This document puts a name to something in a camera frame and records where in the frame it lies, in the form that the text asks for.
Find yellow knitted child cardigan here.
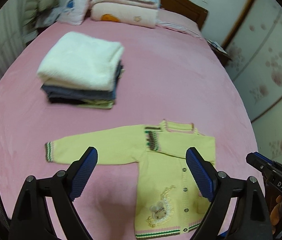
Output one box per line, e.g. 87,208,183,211
45,120,215,239

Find person's right hand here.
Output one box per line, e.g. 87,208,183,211
270,196,282,226

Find dark wooden nightstand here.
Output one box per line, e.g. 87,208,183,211
206,39,232,67

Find white floral wardrobe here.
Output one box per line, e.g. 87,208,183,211
201,0,282,170

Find pink bed blanket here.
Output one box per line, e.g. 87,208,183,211
0,17,267,240

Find black folded garment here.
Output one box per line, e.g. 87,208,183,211
48,97,85,105

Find blue grey folded garment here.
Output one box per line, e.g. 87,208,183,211
41,61,123,100

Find light green folded garment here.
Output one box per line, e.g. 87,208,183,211
78,100,115,109

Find white fluffy folded garment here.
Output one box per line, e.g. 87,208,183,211
37,31,124,91

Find dark wooden headboard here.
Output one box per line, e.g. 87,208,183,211
78,0,209,30

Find beige puffer jacket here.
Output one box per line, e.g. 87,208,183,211
23,0,59,31

